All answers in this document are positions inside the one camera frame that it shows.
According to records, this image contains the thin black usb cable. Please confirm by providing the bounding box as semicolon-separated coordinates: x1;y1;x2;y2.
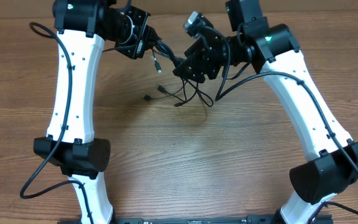
143;77;198;108

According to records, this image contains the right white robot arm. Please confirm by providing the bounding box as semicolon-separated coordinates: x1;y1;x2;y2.
173;1;358;223

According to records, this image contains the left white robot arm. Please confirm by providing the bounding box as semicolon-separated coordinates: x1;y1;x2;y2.
34;0;157;223

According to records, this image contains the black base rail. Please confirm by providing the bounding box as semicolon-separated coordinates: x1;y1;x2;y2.
57;213;334;224

